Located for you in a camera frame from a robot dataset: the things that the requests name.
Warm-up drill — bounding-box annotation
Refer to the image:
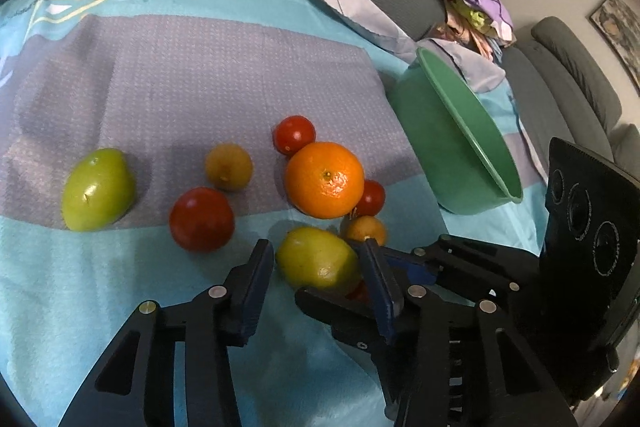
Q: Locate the floral patterned cloth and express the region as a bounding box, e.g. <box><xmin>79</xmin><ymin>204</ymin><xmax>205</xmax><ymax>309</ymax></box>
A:
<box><xmin>434</xmin><ymin>0</ymin><xmax>507</xmax><ymax>58</ymax></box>

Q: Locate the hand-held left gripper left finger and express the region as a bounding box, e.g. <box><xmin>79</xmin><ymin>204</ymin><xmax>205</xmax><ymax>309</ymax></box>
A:
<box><xmin>59</xmin><ymin>238</ymin><xmax>275</xmax><ymax>427</ymax></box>

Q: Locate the large red tomato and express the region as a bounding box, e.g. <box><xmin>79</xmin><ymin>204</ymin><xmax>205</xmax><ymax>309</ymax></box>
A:
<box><xmin>169</xmin><ymin>187</ymin><xmax>236</xmax><ymax>253</ymax></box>

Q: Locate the small yellow-brown fruit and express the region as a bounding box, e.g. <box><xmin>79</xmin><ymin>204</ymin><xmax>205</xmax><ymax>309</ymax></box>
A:
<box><xmin>204</xmin><ymin>143</ymin><xmax>254</xmax><ymax>192</ymax></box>
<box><xmin>340</xmin><ymin>215</ymin><xmax>388</xmax><ymax>249</ymax></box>

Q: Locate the grey sofa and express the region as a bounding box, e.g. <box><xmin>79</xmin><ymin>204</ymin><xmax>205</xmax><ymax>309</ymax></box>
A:
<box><xmin>500</xmin><ymin>17</ymin><xmax>640</xmax><ymax>188</ymax></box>

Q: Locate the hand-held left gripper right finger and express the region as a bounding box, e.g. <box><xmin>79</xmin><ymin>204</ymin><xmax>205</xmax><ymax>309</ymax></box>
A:
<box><xmin>357</xmin><ymin>238</ymin><xmax>581</xmax><ymax>427</ymax></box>

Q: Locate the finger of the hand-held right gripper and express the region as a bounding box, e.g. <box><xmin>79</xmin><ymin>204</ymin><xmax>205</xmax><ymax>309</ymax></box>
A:
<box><xmin>385</xmin><ymin>234</ymin><xmax>543</xmax><ymax>304</ymax></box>
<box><xmin>294</xmin><ymin>286</ymin><xmax>397</xmax><ymax>414</ymax></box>

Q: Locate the red cherry tomato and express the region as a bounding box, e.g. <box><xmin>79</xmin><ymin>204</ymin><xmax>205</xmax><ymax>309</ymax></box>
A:
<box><xmin>352</xmin><ymin>179</ymin><xmax>387</xmax><ymax>218</ymax></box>
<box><xmin>345</xmin><ymin>279</ymin><xmax>372</xmax><ymax>304</ymax></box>
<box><xmin>272</xmin><ymin>115</ymin><xmax>317</xmax><ymax>156</ymax></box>

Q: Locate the yellow-green lemon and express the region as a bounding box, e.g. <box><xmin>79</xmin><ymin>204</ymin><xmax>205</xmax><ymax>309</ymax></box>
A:
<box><xmin>275</xmin><ymin>227</ymin><xmax>362</xmax><ymax>292</ymax></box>

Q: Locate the framed wall picture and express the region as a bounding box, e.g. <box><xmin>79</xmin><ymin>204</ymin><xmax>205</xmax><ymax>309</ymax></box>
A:
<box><xmin>587</xmin><ymin>0</ymin><xmax>640</xmax><ymax>96</ymax></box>

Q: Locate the green lemon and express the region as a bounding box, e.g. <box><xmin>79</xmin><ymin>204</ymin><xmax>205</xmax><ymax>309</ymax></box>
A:
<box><xmin>61</xmin><ymin>148</ymin><xmax>137</xmax><ymax>233</ymax></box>

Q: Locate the striped teal and purple blanket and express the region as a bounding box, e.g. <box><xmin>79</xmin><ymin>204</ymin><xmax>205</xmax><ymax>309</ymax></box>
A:
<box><xmin>0</xmin><ymin>0</ymin><xmax>551</xmax><ymax>427</ymax></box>

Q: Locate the orange tangerine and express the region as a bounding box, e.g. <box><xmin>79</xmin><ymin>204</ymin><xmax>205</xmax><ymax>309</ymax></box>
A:
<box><xmin>284</xmin><ymin>141</ymin><xmax>366</xmax><ymax>220</ymax></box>

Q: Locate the green plastic bowl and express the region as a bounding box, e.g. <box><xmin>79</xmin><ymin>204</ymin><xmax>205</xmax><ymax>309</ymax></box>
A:
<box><xmin>387</xmin><ymin>47</ymin><xmax>524</xmax><ymax>216</ymax></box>

